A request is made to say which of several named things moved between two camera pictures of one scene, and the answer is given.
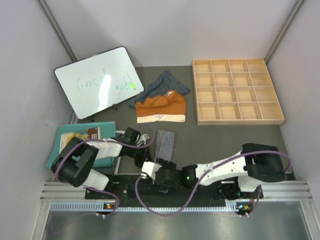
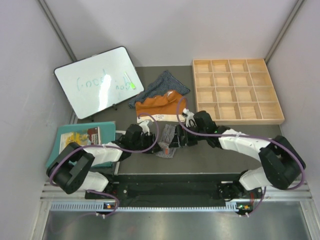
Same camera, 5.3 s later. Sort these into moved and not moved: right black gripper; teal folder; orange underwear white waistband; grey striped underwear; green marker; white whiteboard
Moved: right black gripper; grey striped underwear
Not moved: orange underwear white waistband; teal folder; white whiteboard; green marker
